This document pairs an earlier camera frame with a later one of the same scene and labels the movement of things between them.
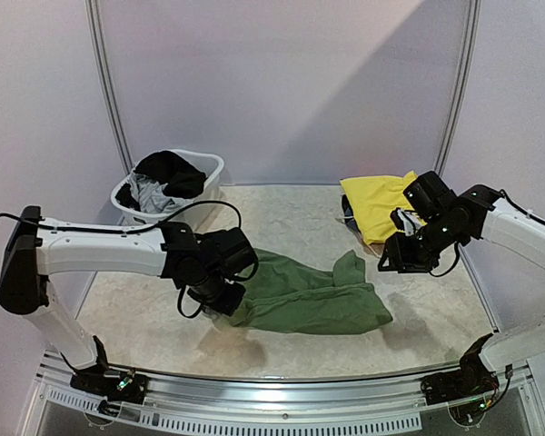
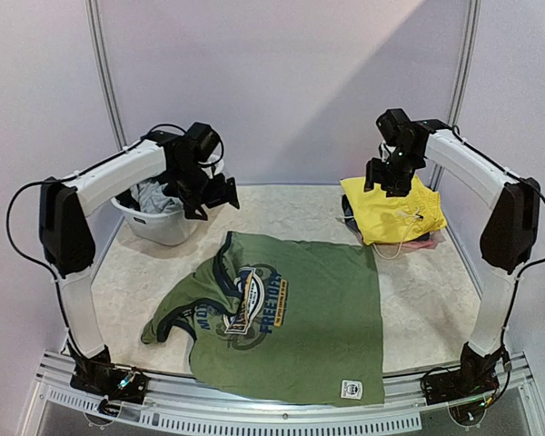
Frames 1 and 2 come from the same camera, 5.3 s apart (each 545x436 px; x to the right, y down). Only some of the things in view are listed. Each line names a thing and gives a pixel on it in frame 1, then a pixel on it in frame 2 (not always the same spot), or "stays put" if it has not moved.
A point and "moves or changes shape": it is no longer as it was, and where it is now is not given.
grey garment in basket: x=151 y=196 stays put
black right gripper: x=400 y=253 -> x=391 y=177
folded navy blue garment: x=349 y=215 stays put
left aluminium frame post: x=104 y=84 stays put
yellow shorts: x=372 y=201 stays put
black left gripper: x=227 y=307 -> x=220 y=196
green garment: x=287 y=297 moves or changes shape
